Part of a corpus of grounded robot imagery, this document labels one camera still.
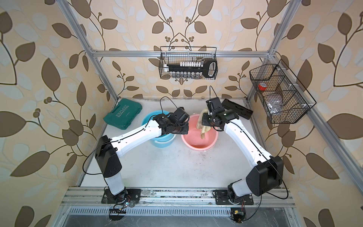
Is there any beige cleaning cloth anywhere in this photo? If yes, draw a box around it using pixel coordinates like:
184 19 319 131
197 110 213 140

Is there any pink plastic bucket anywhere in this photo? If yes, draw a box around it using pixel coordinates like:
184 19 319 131
181 114 218 151

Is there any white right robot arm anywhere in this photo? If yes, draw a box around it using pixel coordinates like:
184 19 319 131
202 97 284 203

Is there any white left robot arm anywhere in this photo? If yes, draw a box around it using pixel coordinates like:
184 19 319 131
94 107 190 200

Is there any blue plastic bucket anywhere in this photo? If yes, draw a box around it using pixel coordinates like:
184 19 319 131
141 110 176 148

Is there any black plastic tray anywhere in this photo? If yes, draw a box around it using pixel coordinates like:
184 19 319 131
222 99 253 120

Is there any black socket set holder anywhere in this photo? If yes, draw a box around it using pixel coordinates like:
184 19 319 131
159 60 218 79

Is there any green tool case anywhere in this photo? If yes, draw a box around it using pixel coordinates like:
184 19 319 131
103 98 142 130

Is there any clear plastic bag in basket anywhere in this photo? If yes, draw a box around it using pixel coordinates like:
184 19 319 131
265 94 283 115

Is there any black wire basket back wall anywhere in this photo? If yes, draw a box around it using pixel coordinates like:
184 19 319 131
158 45 218 80

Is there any black wire basket wall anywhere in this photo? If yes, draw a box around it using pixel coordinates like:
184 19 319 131
249 60 317 124
158 45 218 80

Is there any black wire basket right wall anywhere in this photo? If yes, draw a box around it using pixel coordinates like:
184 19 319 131
249 60 317 124

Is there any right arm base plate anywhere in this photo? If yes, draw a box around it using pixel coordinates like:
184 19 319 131
212 189 254 205

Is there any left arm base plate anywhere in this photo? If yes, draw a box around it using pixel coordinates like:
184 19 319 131
101 187 142 204

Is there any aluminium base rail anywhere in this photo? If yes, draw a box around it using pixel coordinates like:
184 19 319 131
61 187 296 217

